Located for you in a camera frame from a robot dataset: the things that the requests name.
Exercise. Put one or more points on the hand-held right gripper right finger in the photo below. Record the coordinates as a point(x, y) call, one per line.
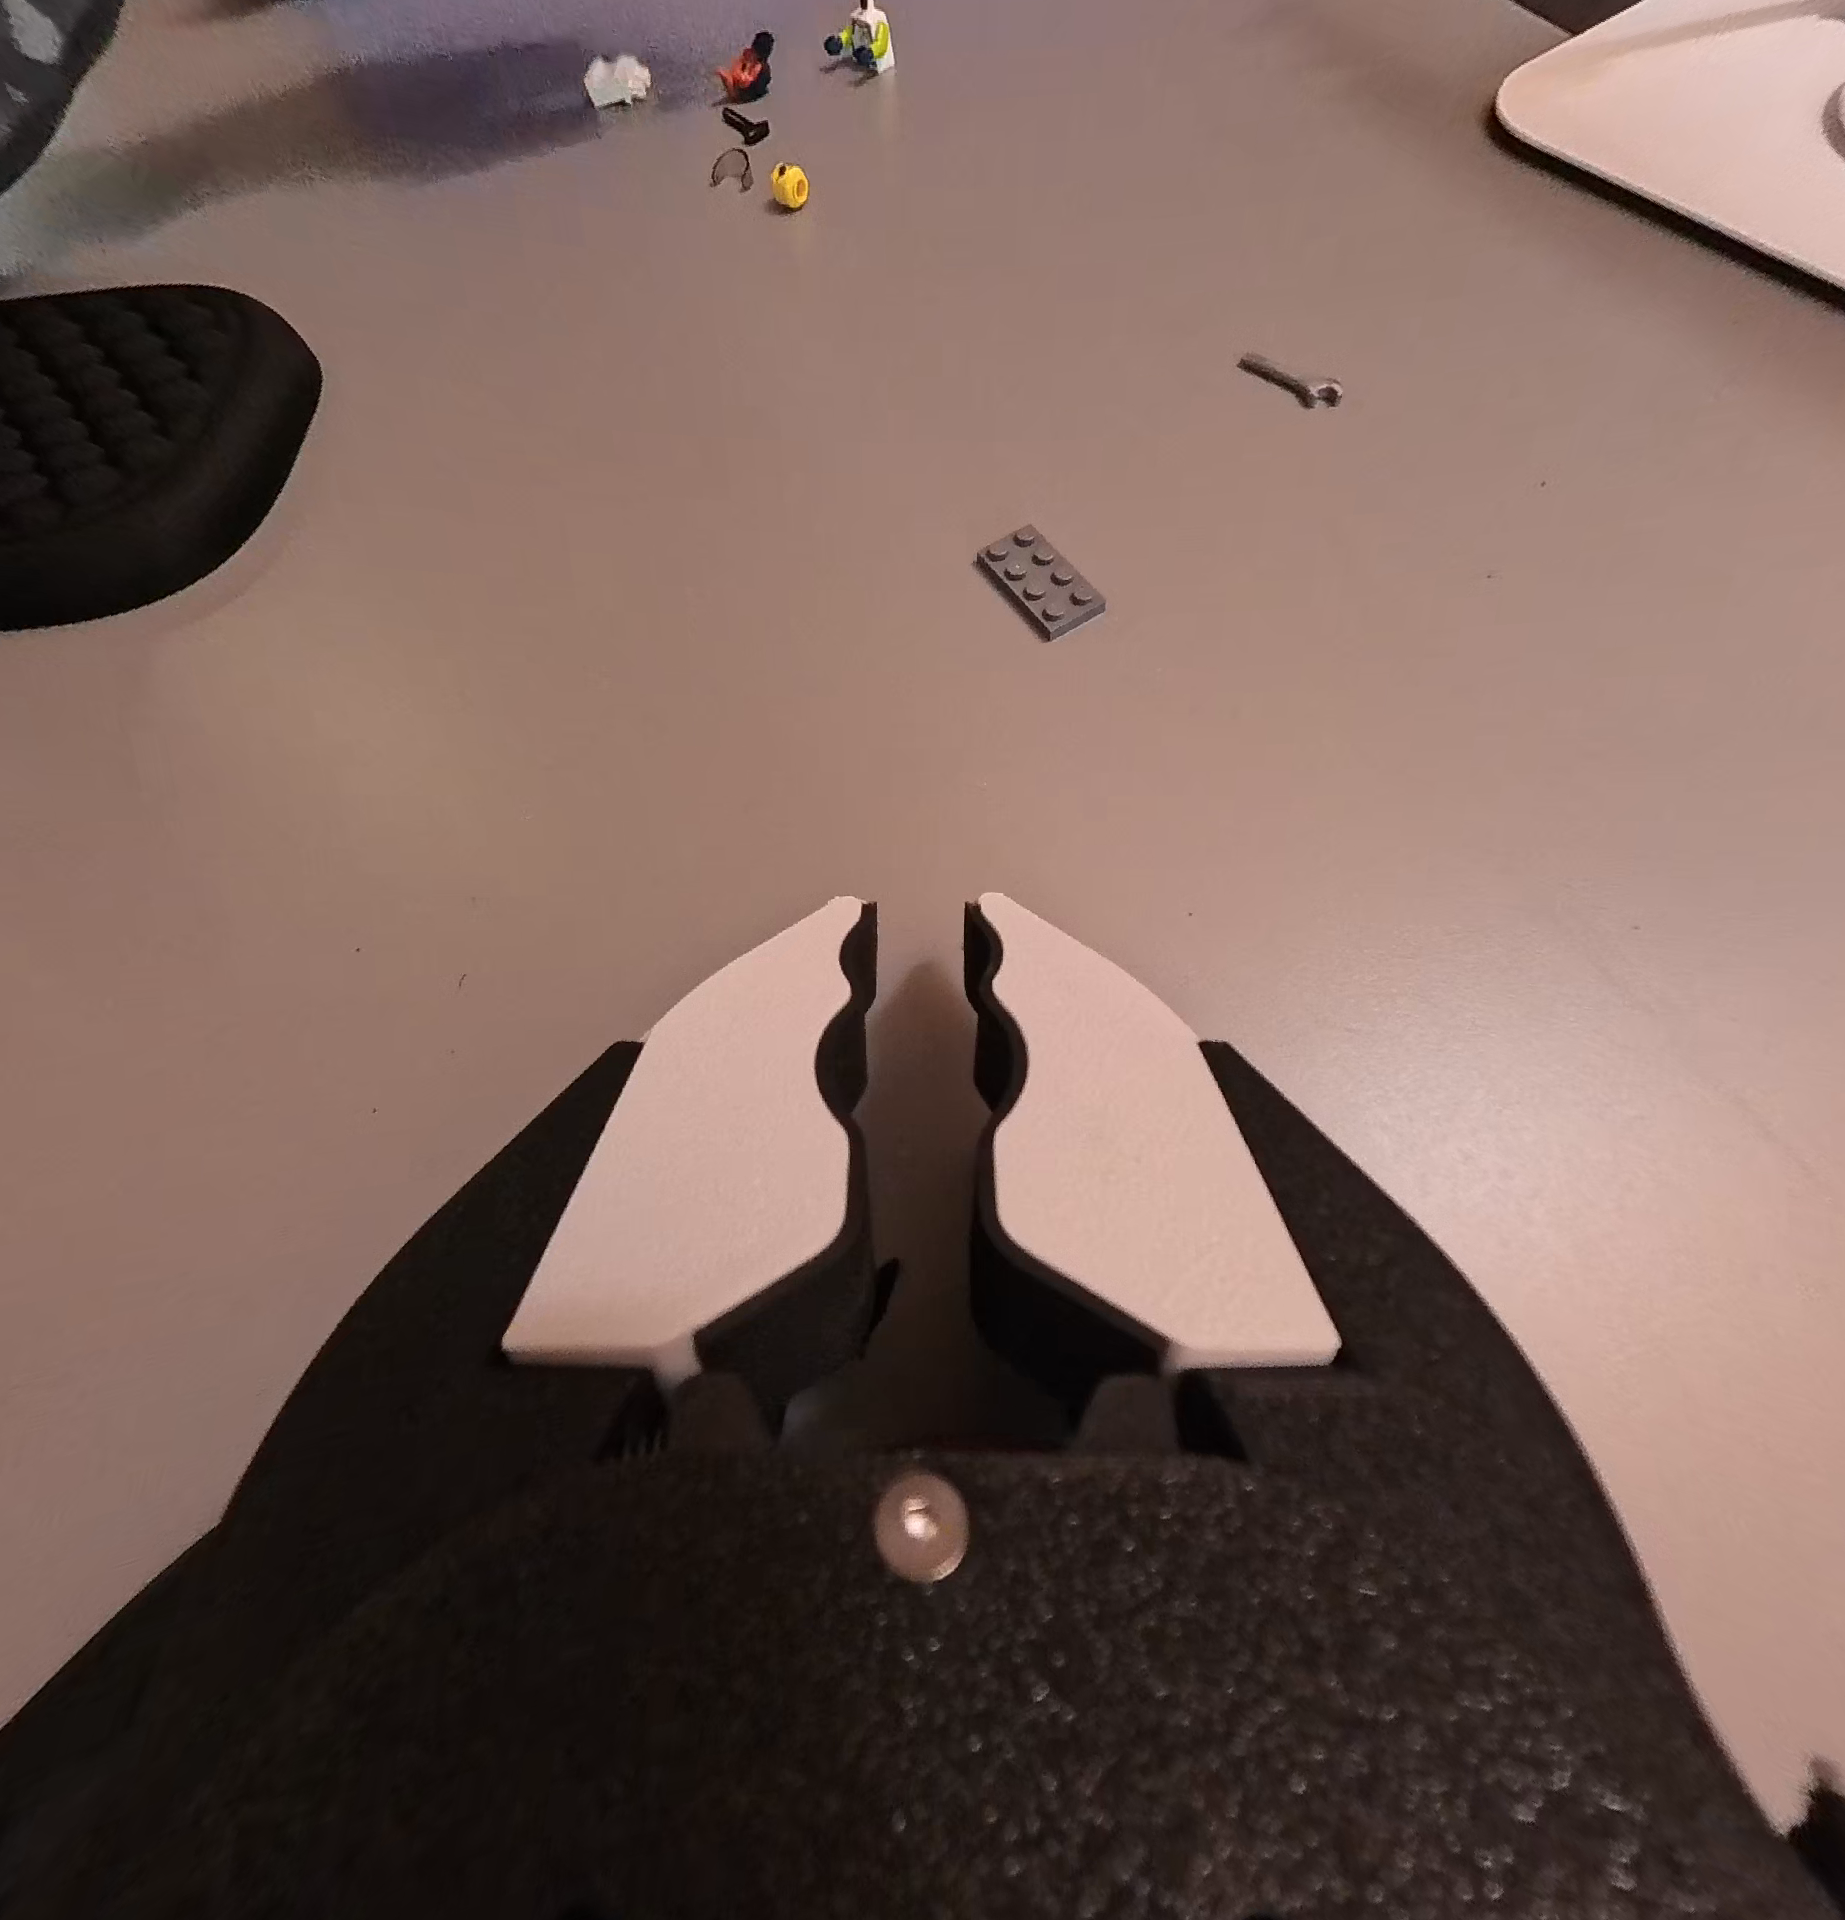
point(1161, 1200)

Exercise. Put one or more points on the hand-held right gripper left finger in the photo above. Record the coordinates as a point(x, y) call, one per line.
point(696, 1200)

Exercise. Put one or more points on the grey lego plate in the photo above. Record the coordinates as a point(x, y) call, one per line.
point(1043, 584)

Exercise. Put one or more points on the white booklet stand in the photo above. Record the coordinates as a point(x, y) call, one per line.
point(1734, 122)

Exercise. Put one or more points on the person's left forearm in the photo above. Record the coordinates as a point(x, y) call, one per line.
point(21, 92)

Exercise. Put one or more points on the thin black lego piece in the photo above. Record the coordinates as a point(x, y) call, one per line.
point(1290, 377)

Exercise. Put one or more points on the yellow round lego piece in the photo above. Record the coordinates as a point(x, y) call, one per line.
point(791, 186)

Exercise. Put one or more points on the brown curved lego piece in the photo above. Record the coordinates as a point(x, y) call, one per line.
point(729, 176)

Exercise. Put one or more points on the black mesh office chair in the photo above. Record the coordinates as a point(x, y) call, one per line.
point(112, 449)

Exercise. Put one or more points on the blue cap with orange hair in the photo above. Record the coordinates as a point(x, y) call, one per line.
point(747, 60)

